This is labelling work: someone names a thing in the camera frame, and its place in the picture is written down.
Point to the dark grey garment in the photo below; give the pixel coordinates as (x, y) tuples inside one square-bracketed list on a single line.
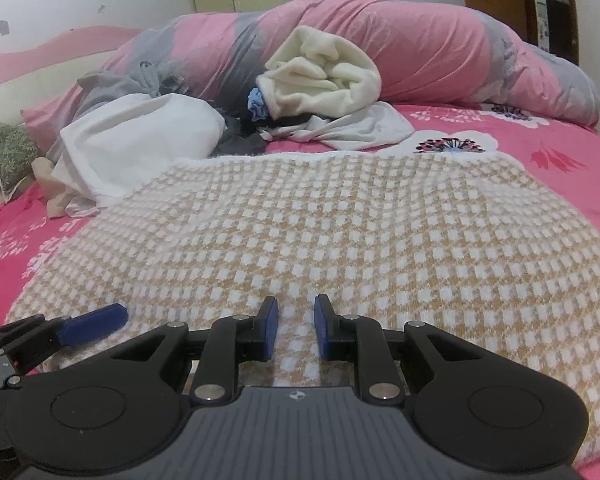
[(235, 142)]

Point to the thin white cloth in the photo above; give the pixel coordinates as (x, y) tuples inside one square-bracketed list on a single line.
[(370, 130)]

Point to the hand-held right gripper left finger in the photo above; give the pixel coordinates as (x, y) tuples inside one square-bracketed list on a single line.
[(271, 325)]

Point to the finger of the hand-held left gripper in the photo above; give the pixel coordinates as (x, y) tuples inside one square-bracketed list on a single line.
[(95, 321)]

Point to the small black item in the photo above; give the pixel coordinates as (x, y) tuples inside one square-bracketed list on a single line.
[(174, 85)]

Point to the blue crumpled cloth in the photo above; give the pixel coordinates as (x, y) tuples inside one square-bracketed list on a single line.
[(259, 104)]

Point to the cream fleece garment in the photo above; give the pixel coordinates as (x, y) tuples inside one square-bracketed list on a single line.
[(320, 75)]

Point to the pink grey duvet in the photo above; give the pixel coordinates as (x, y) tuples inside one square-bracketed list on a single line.
[(430, 50)]

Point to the beige white checked coat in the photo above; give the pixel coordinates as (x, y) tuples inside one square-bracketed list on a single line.
[(330, 235)]

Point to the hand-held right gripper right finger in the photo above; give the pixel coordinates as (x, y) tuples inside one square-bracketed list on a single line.
[(321, 327)]

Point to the beige garment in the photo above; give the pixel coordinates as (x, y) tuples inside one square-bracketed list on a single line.
[(55, 195)]

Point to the white garment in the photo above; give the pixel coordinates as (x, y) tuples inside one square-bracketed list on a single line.
[(140, 140)]

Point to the dark wooden door frame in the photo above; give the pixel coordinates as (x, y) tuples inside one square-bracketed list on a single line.
[(571, 20)]

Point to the pink white headboard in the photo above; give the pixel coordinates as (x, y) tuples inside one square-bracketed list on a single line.
[(30, 65)]

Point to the green floral pillow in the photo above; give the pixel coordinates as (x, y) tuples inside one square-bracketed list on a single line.
[(10, 155)]

